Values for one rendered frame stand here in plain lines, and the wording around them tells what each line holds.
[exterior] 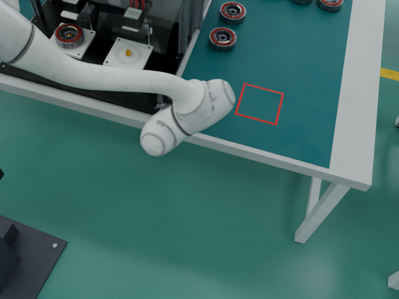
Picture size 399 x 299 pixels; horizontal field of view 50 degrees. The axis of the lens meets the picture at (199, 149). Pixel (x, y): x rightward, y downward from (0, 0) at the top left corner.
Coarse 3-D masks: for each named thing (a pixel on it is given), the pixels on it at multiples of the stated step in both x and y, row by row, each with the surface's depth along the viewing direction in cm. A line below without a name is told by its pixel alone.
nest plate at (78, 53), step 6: (60, 24) 170; (84, 30) 170; (90, 30) 170; (90, 36) 168; (54, 42) 165; (84, 42) 166; (90, 42) 168; (60, 48) 164; (78, 48) 164; (84, 48) 165; (66, 54) 163; (72, 54) 163; (78, 54) 163
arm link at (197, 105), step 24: (24, 48) 84; (48, 48) 89; (48, 72) 91; (72, 72) 94; (96, 72) 97; (120, 72) 99; (144, 72) 102; (192, 96) 108; (216, 96) 109; (192, 120) 112; (216, 120) 114
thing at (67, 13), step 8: (64, 0) 158; (72, 0) 158; (80, 0) 159; (88, 0) 167; (64, 8) 160; (72, 8) 159; (80, 8) 160; (88, 8) 170; (64, 16) 160; (72, 16) 160
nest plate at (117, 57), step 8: (112, 48) 166; (120, 48) 166; (128, 48) 166; (136, 48) 167; (112, 56) 163; (120, 56) 164; (128, 56) 164; (136, 56) 164; (144, 56) 165; (104, 64) 161; (112, 64) 161; (120, 64) 162; (128, 64) 162; (136, 64) 162; (144, 64) 163
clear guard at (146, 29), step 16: (112, 0) 139; (128, 0) 139; (144, 0) 140; (160, 0) 140; (176, 0) 141; (112, 16) 135; (128, 16) 135; (144, 16) 136; (160, 16) 136; (176, 16) 137; (96, 32) 137; (112, 32) 136; (144, 32) 135; (160, 32) 134; (144, 48) 136; (160, 48) 135
